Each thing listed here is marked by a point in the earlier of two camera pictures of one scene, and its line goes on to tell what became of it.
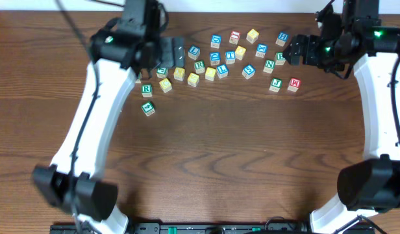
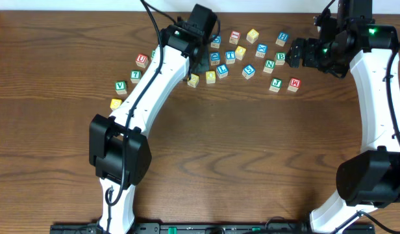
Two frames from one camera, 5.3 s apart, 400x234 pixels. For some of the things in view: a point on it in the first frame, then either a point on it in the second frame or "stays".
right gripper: (315, 45) stays
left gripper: (178, 51) → (202, 60)
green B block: (280, 59) stays
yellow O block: (240, 52) stays
